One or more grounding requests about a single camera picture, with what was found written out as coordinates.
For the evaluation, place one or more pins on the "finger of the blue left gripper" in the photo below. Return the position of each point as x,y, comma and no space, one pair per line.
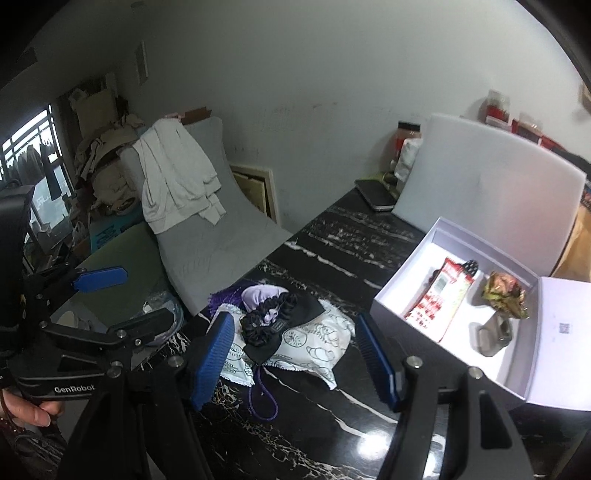
95,280

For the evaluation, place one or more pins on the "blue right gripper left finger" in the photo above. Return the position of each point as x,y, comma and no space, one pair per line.
208,355

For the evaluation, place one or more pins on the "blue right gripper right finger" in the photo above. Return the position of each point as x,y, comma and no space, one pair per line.
379,367

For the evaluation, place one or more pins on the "white patterned pouch front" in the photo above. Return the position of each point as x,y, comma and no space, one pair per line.
237,366

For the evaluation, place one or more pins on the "white patterned pouch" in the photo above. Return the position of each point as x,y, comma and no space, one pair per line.
317,346
237,366

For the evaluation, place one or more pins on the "black scrunchie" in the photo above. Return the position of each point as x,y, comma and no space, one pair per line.
263,327

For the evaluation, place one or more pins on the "red white snack packet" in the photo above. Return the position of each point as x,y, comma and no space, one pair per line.
434,311

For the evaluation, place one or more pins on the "black rectangular cup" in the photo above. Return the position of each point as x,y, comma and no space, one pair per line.
493,336

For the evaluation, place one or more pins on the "brown snack bag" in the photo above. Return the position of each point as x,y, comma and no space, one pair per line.
506,295

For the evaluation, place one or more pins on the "lavender pouch with tassel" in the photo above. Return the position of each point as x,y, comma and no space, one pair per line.
249,299

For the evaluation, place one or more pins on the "person's left hand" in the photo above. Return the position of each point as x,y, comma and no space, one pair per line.
18,414

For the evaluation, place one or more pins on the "grey curved lounge chair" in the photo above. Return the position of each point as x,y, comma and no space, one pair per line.
200,258

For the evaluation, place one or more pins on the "lavender open gift box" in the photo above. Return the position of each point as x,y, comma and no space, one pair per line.
548,361

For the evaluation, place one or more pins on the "white towel on chair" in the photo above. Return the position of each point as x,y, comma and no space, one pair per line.
179,178

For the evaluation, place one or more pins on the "black smartphone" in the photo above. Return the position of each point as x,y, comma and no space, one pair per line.
376,195

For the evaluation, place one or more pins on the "brown paper bag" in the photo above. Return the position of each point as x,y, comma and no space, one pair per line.
575,263

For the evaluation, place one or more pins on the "white foam board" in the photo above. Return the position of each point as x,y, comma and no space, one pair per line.
518,196

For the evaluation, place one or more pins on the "brown lidded jar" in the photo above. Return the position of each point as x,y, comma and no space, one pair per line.
407,139

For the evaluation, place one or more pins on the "red filled glass jar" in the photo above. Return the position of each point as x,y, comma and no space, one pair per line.
497,110

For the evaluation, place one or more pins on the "wooden frame by wall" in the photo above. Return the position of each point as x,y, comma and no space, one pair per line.
257,184

